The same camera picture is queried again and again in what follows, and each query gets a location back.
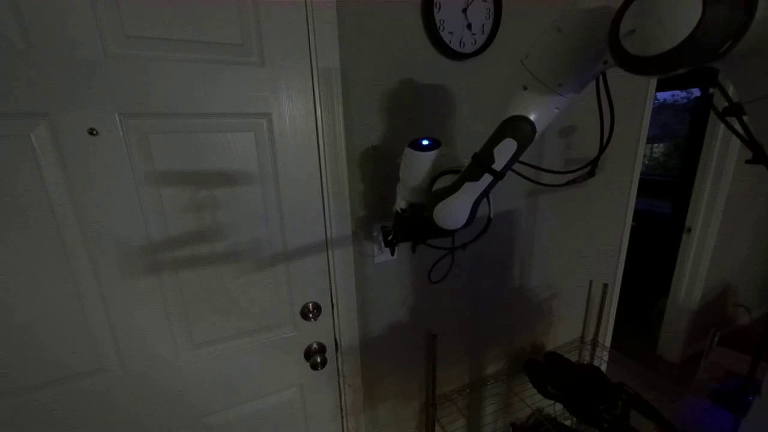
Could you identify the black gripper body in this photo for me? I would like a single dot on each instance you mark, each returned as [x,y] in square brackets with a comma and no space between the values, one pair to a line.
[414,222]

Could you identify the white wall light switch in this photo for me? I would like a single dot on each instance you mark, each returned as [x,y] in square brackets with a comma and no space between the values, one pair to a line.
[383,253]

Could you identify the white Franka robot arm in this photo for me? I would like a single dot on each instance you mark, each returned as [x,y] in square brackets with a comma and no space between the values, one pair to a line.
[480,175]

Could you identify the metal deadbolt lock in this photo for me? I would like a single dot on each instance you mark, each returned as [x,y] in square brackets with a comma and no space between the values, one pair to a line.
[310,311]

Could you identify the round metal door knob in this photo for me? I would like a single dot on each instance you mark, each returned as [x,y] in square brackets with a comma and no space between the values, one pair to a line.
[315,354]

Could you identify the white panel door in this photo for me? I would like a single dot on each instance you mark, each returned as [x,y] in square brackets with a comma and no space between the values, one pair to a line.
[160,217]

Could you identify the door peephole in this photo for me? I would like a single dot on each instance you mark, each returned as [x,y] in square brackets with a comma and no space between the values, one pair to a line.
[94,129]

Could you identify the black lamp stand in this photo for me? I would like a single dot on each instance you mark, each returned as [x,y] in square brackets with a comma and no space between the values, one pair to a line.
[741,120]

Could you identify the round black wall clock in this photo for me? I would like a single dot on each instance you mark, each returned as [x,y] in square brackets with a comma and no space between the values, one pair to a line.
[461,25]

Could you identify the white doorway frame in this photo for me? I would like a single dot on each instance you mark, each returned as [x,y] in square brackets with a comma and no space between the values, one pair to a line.
[696,265]

